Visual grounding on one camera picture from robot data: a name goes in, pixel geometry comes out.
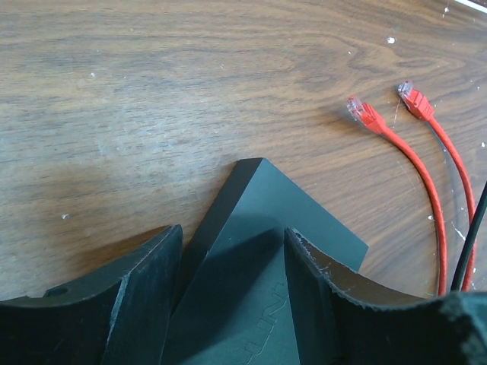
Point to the white wire dish rack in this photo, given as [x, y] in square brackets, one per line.
[475, 4]

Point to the black network switch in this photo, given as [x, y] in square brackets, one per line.
[232, 304]

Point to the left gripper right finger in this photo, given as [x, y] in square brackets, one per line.
[342, 317]

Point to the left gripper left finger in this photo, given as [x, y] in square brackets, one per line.
[117, 314]

